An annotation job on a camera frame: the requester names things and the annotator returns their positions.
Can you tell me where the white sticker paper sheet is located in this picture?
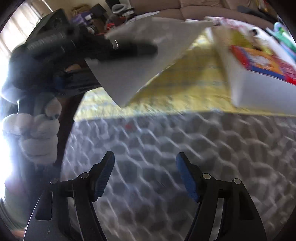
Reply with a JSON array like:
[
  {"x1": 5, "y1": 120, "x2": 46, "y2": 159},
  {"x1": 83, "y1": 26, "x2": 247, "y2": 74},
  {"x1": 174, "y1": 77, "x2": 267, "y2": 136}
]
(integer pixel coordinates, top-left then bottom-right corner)
[{"x1": 86, "y1": 16, "x2": 214, "y2": 108}]

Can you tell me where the white gloved left hand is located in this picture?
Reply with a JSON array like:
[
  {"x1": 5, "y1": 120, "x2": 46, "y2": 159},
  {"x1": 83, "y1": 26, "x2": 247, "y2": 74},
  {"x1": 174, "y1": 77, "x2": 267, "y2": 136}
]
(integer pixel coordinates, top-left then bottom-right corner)
[{"x1": 1, "y1": 97, "x2": 62, "y2": 165}]

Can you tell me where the yellow plaid tablecloth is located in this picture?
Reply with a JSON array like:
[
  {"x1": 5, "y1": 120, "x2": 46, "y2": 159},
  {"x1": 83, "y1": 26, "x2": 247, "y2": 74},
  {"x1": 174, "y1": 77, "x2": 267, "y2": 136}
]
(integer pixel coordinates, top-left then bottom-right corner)
[{"x1": 74, "y1": 27, "x2": 296, "y2": 122}]

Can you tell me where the white storage box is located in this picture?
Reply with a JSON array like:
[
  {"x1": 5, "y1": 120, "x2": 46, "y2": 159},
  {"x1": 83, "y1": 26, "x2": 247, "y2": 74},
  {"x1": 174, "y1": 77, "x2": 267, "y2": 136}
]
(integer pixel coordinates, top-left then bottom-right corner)
[{"x1": 209, "y1": 18, "x2": 295, "y2": 115}]

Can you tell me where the red snack box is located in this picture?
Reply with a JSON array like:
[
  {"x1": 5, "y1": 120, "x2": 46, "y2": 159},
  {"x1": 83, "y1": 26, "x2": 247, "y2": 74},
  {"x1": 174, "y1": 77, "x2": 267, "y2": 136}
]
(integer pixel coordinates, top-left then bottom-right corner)
[{"x1": 230, "y1": 45, "x2": 295, "y2": 85}]

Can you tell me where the brown sofa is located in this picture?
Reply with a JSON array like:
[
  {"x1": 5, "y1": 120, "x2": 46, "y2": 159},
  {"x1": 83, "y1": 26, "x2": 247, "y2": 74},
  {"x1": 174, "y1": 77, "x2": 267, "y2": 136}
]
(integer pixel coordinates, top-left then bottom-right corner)
[{"x1": 129, "y1": 0, "x2": 275, "y2": 29}]

